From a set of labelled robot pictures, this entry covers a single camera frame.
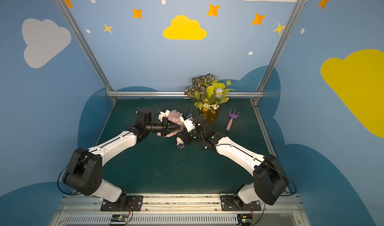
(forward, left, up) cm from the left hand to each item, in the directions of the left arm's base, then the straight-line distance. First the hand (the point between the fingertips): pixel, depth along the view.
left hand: (181, 125), depth 78 cm
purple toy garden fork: (+24, -36, -22) cm, 48 cm away
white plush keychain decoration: (-6, +1, -6) cm, 8 cm away
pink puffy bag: (+12, +6, -8) cm, 16 cm away
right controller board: (-39, -34, -24) cm, 57 cm away
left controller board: (-40, +29, -24) cm, 54 cm away
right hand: (-1, 0, -4) cm, 4 cm away
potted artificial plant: (+26, -15, -2) cm, 30 cm away
